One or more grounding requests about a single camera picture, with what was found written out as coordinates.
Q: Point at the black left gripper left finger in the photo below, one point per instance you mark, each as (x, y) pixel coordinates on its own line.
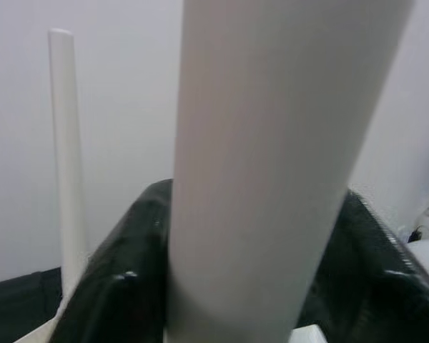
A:
(121, 286)

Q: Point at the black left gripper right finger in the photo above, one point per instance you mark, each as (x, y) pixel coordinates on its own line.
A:
(372, 293)

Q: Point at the white plastic table top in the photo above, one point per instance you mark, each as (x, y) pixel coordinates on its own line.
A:
(39, 332)

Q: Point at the white plastic table leg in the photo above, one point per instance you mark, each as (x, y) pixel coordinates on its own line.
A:
(271, 143)
(66, 143)

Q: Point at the black table cloth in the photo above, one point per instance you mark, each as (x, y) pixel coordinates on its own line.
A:
(14, 303)

